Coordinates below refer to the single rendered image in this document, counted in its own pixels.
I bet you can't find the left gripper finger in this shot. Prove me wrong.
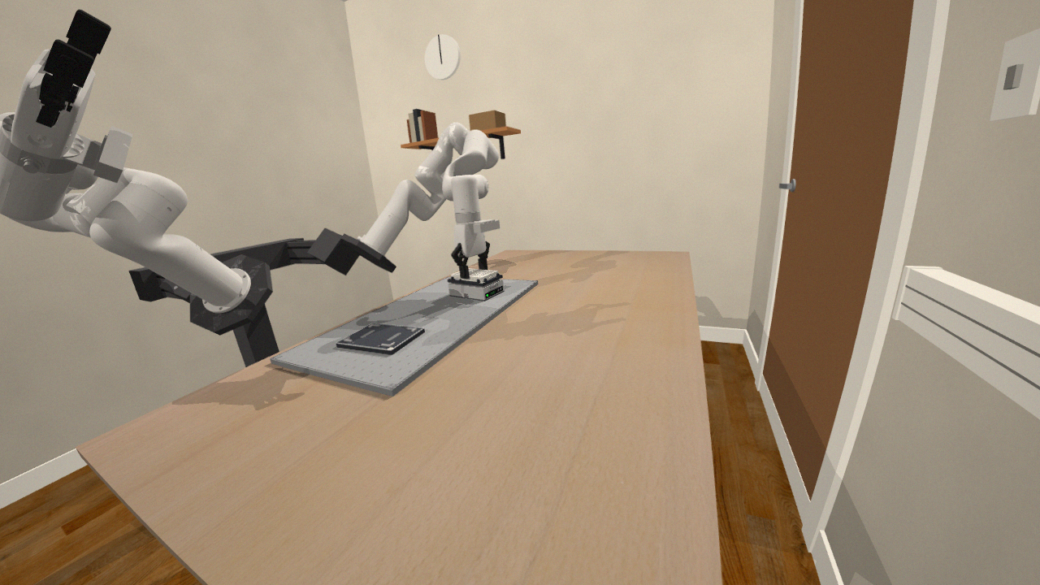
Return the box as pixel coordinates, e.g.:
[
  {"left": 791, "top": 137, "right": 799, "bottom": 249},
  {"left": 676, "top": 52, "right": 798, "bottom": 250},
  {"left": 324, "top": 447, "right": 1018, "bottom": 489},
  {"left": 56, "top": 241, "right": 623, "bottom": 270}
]
[
  {"left": 478, "top": 241, "right": 490, "bottom": 270},
  {"left": 451, "top": 243, "right": 470, "bottom": 279}
]

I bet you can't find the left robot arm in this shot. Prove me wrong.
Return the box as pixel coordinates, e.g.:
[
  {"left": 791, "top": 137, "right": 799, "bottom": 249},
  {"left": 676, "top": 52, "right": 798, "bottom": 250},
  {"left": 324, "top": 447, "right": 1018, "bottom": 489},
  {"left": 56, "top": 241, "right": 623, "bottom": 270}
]
[{"left": 357, "top": 123, "right": 500, "bottom": 257}]

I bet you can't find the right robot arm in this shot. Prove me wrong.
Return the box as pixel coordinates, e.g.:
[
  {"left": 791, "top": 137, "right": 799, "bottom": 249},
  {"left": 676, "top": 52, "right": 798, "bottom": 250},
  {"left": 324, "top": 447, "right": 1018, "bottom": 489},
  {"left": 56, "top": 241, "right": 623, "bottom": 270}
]
[{"left": 0, "top": 112, "right": 251, "bottom": 314}]

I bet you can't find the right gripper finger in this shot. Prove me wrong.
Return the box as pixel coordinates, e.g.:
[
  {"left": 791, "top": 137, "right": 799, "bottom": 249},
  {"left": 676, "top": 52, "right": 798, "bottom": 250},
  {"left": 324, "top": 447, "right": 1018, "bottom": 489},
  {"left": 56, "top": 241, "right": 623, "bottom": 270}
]
[
  {"left": 66, "top": 10, "right": 111, "bottom": 59},
  {"left": 36, "top": 40, "right": 94, "bottom": 128}
]

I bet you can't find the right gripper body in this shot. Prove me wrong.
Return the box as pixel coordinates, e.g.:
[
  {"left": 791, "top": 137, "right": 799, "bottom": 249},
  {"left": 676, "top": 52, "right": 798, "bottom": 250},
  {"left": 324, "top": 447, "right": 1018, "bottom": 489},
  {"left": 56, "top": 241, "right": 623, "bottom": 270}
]
[{"left": 2, "top": 49, "right": 96, "bottom": 159}]

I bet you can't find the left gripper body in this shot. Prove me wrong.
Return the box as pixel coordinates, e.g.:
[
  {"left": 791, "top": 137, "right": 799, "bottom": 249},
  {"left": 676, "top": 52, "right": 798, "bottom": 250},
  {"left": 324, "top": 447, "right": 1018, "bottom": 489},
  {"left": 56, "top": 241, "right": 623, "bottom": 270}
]
[{"left": 453, "top": 223, "right": 486, "bottom": 258}]

